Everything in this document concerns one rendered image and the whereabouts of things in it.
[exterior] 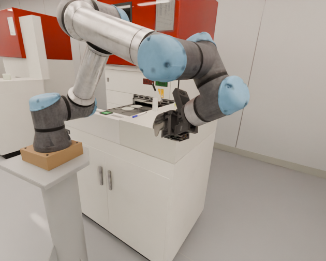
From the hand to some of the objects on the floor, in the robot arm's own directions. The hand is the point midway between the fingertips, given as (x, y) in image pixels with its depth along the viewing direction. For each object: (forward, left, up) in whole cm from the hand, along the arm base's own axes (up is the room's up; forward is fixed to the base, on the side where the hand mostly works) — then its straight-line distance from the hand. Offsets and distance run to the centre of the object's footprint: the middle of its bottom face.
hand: (158, 126), depth 69 cm
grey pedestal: (-20, +52, -102) cm, 116 cm away
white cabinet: (+49, +46, -102) cm, 122 cm away
